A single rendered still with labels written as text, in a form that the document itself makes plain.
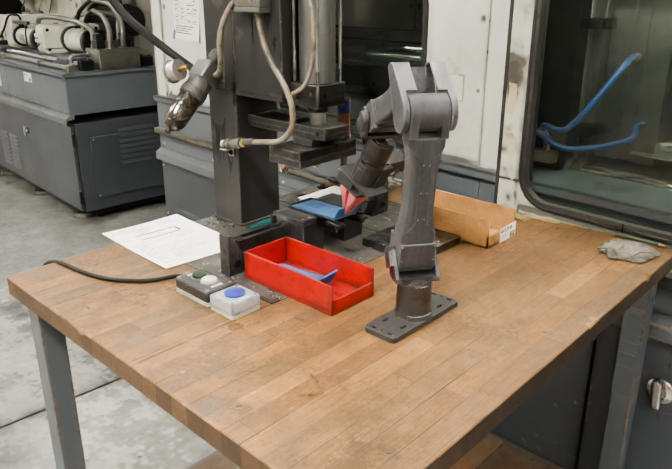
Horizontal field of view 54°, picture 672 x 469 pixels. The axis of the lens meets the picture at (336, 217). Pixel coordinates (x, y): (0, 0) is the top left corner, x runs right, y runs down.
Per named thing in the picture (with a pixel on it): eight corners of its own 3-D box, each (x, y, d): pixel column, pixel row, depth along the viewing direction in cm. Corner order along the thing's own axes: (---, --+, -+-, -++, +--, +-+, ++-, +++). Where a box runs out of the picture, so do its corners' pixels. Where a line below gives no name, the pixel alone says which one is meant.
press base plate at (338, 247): (272, 317, 126) (271, 303, 125) (135, 250, 158) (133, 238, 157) (459, 231, 171) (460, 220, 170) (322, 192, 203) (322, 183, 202)
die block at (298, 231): (303, 257, 147) (302, 225, 144) (273, 245, 153) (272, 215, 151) (362, 234, 160) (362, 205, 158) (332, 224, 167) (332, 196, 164)
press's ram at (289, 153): (303, 183, 140) (301, 39, 130) (228, 162, 157) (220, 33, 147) (359, 167, 152) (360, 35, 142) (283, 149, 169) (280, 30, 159)
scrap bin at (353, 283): (331, 316, 120) (331, 287, 118) (244, 277, 136) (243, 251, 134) (373, 295, 128) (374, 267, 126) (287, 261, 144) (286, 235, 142)
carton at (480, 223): (487, 252, 151) (489, 220, 149) (401, 226, 168) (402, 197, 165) (514, 238, 160) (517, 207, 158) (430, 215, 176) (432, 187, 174)
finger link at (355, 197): (342, 196, 150) (358, 165, 145) (363, 217, 147) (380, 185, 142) (322, 202, 145) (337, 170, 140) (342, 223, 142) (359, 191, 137)
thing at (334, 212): (339, 221, 143) (339, 209, 142) (291, 207, 153) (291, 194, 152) (360, 214, 148) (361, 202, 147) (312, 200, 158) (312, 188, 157)
